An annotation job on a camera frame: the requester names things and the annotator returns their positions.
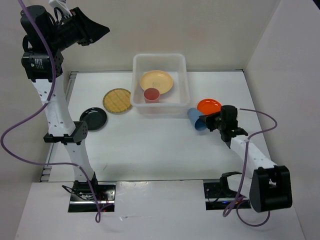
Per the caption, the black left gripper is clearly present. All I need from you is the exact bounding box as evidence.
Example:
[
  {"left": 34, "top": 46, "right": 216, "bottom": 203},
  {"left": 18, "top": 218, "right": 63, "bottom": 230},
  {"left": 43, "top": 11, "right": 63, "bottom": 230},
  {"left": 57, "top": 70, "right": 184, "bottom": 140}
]
[{"left": 48, "top": 6, "right": 110, "bottom": 52}]

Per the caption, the blue plastic cup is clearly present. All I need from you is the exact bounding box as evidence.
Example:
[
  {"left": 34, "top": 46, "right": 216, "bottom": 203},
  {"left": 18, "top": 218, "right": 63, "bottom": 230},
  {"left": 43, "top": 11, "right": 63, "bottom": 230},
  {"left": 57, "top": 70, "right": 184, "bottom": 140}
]
[{"left": 187, "top": 107, "right": 207, "bottom": 131}]

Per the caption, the orange plastic plate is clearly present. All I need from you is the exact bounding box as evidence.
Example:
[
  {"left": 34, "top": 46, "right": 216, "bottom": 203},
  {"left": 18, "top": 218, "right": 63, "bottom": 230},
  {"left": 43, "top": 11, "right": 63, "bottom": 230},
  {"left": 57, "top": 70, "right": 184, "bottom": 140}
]
[{"left": 196, "top": 98, "right": 222, "bottom": 115}]

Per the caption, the pink plastic cup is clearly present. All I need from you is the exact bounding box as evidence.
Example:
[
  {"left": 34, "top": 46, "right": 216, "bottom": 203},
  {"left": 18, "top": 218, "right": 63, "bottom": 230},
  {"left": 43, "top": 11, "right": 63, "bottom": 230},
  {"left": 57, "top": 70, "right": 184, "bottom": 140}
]
[{"left": 143, "top": 88, "right": 160, "bottom": 104}]

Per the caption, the beige plastic plate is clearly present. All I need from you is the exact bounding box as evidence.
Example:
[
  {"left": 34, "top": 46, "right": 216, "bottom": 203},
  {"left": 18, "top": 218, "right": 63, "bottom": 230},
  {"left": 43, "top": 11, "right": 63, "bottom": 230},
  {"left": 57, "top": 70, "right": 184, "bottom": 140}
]
[{"left": 139, "top": 70, "right": 174, "bottom": 95}]

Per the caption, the round bamboo mat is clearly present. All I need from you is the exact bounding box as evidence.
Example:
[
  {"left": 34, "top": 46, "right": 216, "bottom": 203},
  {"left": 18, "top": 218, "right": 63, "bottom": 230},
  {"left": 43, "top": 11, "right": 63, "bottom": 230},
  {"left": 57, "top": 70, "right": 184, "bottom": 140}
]
[{"left": 102, "top": 88, "right": 132, "bottom": 114}]

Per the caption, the black round plate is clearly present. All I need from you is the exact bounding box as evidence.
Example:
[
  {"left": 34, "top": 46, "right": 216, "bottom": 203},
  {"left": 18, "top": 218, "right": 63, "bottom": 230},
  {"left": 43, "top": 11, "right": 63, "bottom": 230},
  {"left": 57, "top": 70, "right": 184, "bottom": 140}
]
[{"left": 79, "top": 107, "right": 108, "bottom": 132}]

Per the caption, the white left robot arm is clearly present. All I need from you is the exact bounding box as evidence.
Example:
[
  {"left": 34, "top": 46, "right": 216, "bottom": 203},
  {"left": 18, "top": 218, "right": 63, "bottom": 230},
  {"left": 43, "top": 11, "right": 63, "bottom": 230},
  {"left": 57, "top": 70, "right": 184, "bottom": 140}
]
[{"left": 20, "top": 5, "right": 110, "bottom": 200}]

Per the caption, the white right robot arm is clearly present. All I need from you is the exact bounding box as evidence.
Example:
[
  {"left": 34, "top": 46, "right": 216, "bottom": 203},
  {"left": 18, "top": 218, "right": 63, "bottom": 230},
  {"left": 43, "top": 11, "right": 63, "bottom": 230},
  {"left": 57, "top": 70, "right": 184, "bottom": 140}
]
[{"left": 199, "top": 105, "right": 293, "bottom": 213}]

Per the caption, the translucent white plastic bin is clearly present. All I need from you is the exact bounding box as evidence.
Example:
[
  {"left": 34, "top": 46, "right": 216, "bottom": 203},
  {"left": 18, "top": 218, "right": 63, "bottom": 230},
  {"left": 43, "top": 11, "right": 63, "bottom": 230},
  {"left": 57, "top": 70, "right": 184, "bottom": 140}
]
[{"left": 130, "top": 53, "right": 191, "bottom": 117}]

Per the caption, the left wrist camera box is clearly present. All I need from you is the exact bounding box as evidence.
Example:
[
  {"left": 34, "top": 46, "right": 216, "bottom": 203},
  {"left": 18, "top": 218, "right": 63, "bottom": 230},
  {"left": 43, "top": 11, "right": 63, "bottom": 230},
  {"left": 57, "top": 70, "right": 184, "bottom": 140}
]
[{"left": 48, "top": 0, "right": 72, "bottom": 16}]

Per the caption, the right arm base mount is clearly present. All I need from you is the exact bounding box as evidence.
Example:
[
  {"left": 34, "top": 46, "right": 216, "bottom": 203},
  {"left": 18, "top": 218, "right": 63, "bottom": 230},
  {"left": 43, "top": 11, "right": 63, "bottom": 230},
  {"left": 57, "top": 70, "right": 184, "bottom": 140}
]
[{"left": 203, "top": 179, "right": 237, "bottom": 211}]

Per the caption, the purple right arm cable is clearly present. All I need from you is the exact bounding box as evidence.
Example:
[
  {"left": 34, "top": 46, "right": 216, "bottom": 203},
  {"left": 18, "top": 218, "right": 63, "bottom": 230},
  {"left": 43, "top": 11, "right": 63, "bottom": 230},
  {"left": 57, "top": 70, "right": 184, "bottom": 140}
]
[{"left": 222, "top": 107, "right": 279, "bottom": 227}]

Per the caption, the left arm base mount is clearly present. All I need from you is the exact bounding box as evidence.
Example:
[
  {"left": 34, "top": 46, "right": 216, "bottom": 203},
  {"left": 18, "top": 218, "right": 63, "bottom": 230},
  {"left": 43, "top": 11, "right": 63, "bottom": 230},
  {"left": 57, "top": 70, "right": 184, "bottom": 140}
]
[{"left": 62, "top": 182, "right": 116, "bottom": 213}]

